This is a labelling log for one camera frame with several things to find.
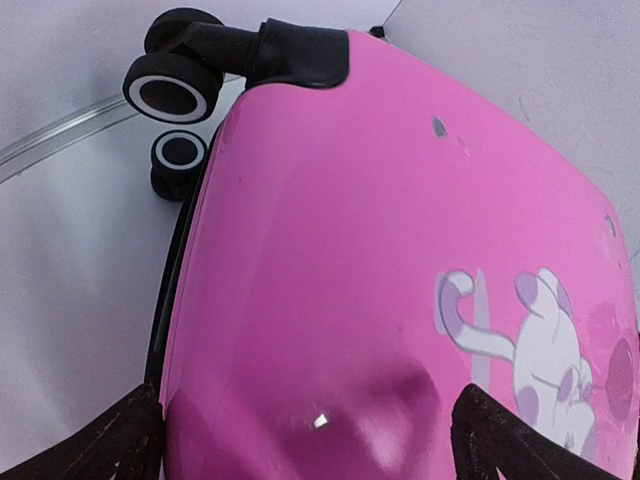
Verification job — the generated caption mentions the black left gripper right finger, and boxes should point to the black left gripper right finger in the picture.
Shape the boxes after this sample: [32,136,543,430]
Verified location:
[451,383,616,479]

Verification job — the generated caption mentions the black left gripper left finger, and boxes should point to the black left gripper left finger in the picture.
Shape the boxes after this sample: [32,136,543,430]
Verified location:
[1,383,165,480]

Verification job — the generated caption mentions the pink cartoon hard-shell suitcase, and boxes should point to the pink cartoon hard-shell suitcase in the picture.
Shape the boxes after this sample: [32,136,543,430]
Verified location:
[123,8,639,479]

